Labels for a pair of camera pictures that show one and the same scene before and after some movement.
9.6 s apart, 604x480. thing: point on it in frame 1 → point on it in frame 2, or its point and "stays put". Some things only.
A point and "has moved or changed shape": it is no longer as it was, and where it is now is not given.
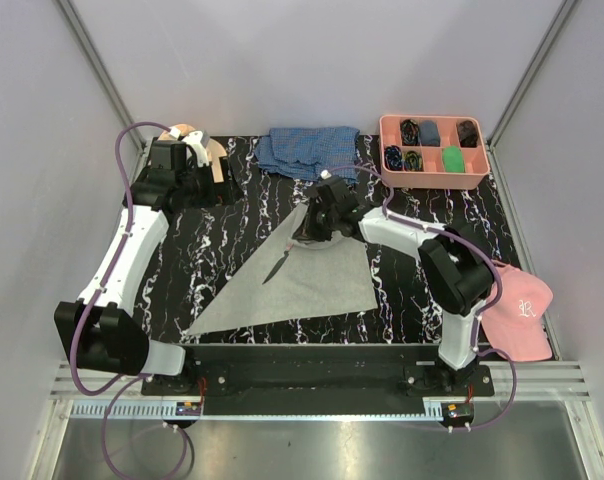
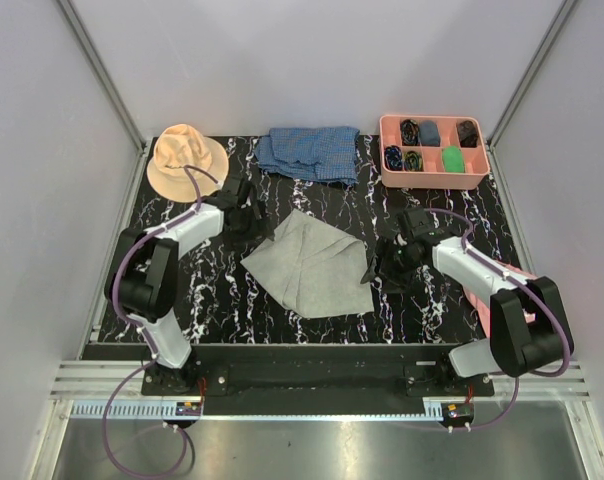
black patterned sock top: [410, 132] stays put
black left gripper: [219, 194] → [260, 228]
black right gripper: [308, 232] → [384, 249]
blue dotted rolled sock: [393, 158] stays put
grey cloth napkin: [314, 280] has moved or changed shape
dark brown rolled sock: [468, 134] stays put
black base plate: [322, 371] stays put
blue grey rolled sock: [429, 134] stays put
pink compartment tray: [432, 151] stays put
